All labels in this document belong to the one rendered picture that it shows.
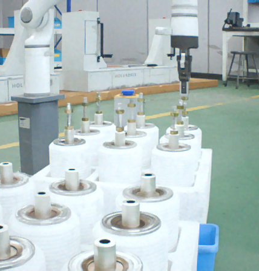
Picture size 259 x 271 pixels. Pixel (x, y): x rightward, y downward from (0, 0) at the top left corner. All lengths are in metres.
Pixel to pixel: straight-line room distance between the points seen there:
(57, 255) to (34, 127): 0.99
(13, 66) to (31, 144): 1.98
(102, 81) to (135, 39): 3.79
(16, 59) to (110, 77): 0.95
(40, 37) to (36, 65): 0.10
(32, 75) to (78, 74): 2.35
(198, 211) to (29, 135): 0.80
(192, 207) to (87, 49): 3.03
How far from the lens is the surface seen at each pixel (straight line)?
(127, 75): 4.13
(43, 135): 1.52
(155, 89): 4.36
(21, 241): 0.50
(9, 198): 0.69
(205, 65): 6.81
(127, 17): 7.74
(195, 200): 0.89
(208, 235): 0.89
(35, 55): 1.51
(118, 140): 0.95
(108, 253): 0.42
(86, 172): 0.99
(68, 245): 0.56
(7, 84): 3.23
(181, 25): 1.12
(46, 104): 1.51
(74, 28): 3.90
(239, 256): 1.03
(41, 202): 0.56
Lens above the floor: 0.46
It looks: 11 degrees down
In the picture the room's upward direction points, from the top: straight up
